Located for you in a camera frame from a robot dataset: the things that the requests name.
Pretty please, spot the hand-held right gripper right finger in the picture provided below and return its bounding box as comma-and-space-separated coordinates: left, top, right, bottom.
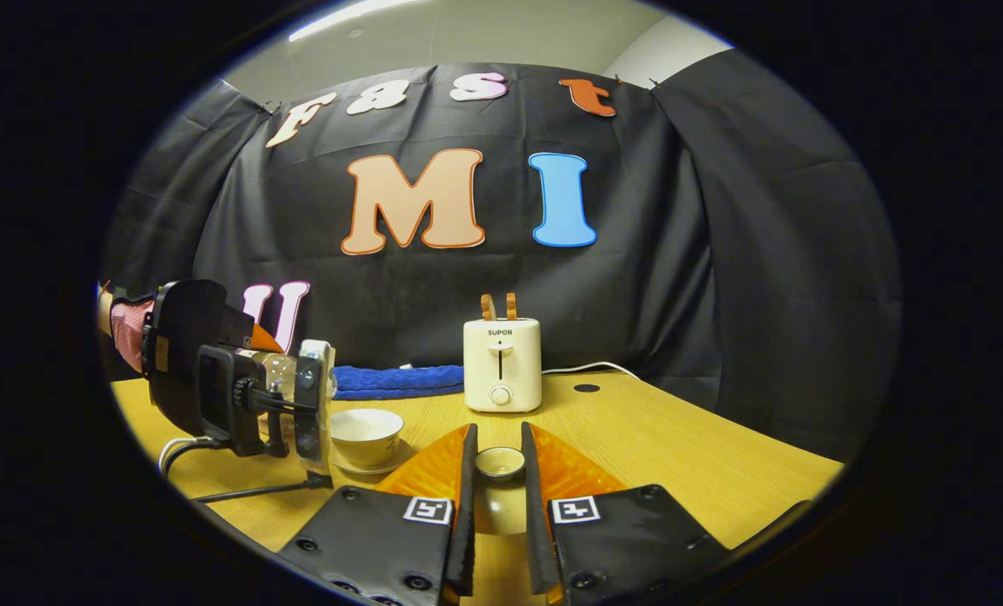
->
520, 423, 734, 606

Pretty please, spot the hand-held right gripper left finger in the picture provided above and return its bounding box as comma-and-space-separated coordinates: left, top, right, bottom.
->
276, 423, 479, 606

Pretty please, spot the cream teacup lid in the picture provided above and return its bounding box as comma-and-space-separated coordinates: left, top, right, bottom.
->
473, 446, 529, 537

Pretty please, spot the cream ceramic teacup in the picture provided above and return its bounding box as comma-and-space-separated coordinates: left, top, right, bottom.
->
331, 408, 405, 469

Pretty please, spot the blue folded towel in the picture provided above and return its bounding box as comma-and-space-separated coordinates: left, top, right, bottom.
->
333, 364, 466, 401

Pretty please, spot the cream ceramic saucer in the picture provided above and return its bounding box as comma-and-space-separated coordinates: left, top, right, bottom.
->
333, 442, 418, 477

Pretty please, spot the cream toaster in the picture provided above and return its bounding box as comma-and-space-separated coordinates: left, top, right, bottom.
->
463, 317, 544, 413

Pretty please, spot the black backdrop cloth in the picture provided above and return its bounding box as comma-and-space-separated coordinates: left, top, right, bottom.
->
102, 61, 902, 460

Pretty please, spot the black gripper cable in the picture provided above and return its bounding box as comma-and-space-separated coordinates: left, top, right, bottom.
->
192, 476, 334, 504

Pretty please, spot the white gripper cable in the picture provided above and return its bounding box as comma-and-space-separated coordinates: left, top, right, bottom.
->
158, 436, 216, 476

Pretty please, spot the white power cable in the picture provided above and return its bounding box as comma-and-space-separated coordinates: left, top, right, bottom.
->
540, 361, 641, 381

